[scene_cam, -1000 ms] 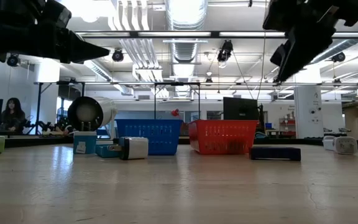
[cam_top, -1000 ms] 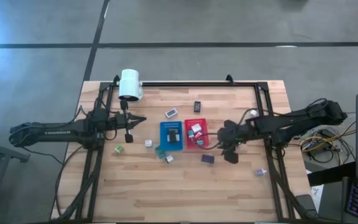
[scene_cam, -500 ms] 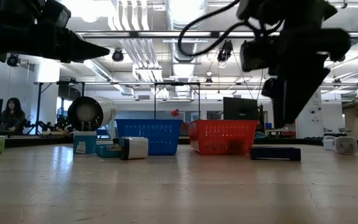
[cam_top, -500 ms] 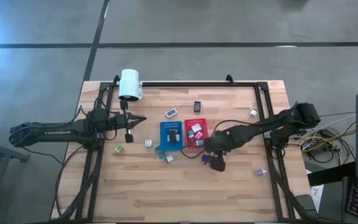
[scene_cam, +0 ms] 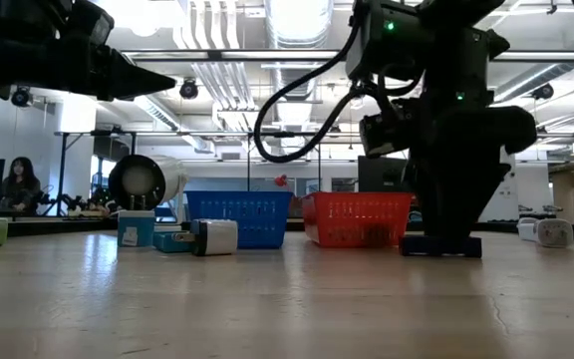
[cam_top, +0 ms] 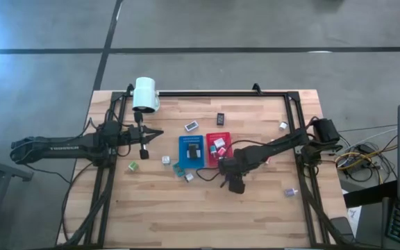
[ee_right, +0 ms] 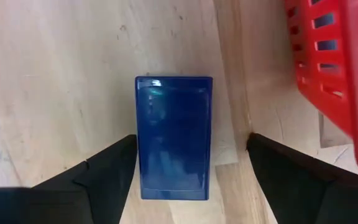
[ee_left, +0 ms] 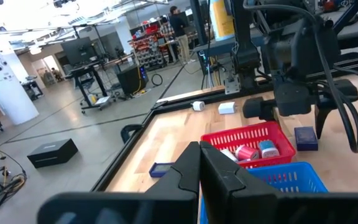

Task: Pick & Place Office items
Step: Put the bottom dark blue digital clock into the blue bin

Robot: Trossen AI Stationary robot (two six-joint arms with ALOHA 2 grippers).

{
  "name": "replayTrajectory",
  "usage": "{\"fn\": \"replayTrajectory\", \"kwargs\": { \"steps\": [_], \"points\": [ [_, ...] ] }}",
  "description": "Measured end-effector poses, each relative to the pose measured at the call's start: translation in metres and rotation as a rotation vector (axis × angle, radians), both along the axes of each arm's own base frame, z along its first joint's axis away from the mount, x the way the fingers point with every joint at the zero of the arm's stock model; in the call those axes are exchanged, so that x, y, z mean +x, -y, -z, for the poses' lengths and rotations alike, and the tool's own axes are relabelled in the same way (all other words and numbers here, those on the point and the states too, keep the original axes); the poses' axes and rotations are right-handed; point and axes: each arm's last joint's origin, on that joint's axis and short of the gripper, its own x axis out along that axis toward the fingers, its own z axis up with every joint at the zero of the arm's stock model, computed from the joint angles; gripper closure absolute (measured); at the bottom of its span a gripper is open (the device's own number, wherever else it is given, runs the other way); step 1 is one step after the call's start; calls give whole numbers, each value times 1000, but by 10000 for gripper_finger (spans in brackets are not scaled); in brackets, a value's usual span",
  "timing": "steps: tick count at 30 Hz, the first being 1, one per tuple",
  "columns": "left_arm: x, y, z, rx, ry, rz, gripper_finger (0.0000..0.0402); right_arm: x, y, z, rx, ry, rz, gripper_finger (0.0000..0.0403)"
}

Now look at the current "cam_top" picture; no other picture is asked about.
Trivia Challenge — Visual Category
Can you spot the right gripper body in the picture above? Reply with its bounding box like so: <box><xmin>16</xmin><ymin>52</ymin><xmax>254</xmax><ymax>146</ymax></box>
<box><xmin>218</xmin><ymin>158</ymin><xmax>253</xmax><ymax>195</ymax></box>

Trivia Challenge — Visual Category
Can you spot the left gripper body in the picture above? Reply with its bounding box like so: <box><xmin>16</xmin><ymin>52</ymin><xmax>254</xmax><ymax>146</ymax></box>
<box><xmin>118</xmin><ymin>111</ymin><xmax>150</xmax><ymax>160</ymax></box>

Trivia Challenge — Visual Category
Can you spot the black rectangular box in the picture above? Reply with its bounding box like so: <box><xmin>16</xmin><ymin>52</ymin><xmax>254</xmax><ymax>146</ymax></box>
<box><xmin>187</xmin><ymin>144</ymin><xmax>200</xmax><ymax>160</ymax></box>

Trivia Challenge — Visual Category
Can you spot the teal rectangular device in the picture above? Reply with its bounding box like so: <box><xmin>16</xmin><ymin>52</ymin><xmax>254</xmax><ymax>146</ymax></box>
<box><xmin>172</xmin><ymin>161</ymin><xmax>187</xmax><ymax>178</ymax></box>

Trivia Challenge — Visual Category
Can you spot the red plastic basket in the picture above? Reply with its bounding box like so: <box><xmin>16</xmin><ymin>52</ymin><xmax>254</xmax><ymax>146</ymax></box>
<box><xmin>206</xmin><ymin>131</ymin><xmax>235</xmax><ymax>167</ymax></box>

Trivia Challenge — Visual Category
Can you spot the white cylindrical projector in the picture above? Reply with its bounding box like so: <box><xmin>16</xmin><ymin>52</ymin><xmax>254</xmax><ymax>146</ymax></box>
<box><xmin>131</xmin><ymin>76</ymin><xmax>161</xmax><ymax>114</ymax></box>

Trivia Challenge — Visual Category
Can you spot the blue plastic basket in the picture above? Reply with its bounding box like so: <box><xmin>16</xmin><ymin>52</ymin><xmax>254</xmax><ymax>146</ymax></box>
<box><xmin>178</xmin><ymin>135</ymin><xmax>206</xmax><ymax>170</ymax></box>

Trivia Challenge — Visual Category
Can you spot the white-framed digital display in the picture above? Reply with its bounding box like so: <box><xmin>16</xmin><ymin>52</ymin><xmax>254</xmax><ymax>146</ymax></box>
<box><xmin>184</xmin><ymin>120</ymin><xmax>200</xmax><ymax>133</ymax></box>

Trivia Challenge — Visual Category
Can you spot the black smartphone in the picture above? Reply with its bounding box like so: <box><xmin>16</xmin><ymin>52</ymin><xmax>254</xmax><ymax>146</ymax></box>
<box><xmin>329</xmin><ymin>217</ymin><xmax>356</xmax><ymax>242</ymax></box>

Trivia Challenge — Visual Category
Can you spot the white paper sheet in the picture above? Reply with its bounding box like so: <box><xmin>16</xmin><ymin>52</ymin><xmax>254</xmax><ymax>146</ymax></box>
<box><xmin>342</xmin><ymin>189</ymin><xmax>363</xmax><ymax>228</ymax></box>

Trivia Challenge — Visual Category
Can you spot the black desk crossbar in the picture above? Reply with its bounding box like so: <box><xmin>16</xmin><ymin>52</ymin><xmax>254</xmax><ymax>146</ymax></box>
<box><xmin>342</xmin><ymin>180</ymin><xmax>399</xmax><ymax>209</ymax></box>

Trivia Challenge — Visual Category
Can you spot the black metal table frame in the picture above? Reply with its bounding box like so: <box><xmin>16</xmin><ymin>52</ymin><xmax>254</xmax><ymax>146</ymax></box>
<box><xmin>83</xmin><ymin>83</ymin><xmax>340</xmax><ymax>248</ymax></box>

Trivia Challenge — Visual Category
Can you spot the yellow cable bundle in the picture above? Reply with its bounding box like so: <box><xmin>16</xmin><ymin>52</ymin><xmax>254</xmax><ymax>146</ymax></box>
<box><xmin>334</xmin><ymin>144</ymin><xmax>399</xmax><ymax>174</ymax></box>

